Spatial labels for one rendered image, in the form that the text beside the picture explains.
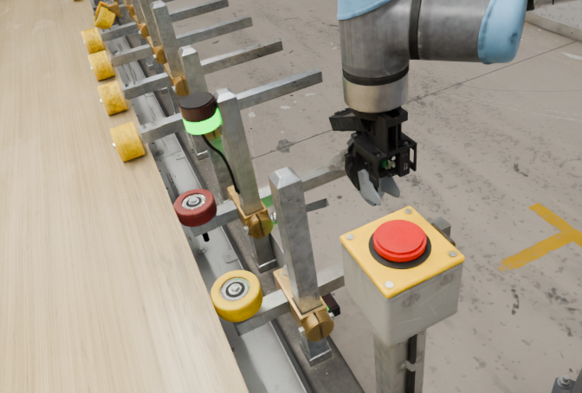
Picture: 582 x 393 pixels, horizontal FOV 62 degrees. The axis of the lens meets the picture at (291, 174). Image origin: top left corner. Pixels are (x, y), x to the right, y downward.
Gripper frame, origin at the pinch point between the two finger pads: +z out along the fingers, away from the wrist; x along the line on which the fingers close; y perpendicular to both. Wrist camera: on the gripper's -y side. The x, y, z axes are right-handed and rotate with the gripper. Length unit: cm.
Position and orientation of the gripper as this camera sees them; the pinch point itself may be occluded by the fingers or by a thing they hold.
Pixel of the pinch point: (371, 196)
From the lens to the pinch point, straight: 84.0
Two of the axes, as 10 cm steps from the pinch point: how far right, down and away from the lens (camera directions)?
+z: 1.3, 7.8, 6.1
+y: 4.3, 5.1, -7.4
